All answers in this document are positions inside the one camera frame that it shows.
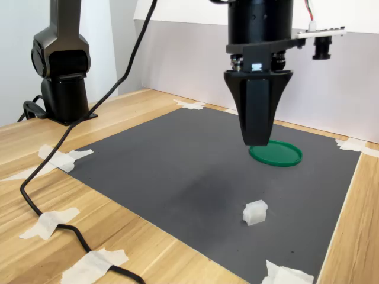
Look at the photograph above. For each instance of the small white plastic terminal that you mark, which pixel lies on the small white plastic terminal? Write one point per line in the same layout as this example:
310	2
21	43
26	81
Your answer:
254	214

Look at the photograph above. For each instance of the round green lid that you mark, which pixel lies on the round green lid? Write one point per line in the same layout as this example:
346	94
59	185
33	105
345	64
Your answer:
281	156

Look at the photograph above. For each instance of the white tape cross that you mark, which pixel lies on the white tape cross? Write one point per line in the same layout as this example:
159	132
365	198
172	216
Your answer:
352	145
59	161
189	105
284	275

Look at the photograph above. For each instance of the white partition board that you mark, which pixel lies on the white partition board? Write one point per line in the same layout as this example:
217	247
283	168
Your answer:
183	65
331	97

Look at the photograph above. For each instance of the dark grey mat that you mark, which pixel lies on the dark grey mat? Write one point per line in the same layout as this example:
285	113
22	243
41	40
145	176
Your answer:
148	177

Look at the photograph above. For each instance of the black table clamp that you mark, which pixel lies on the black table clamp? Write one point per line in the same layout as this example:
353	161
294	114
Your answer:
29	108

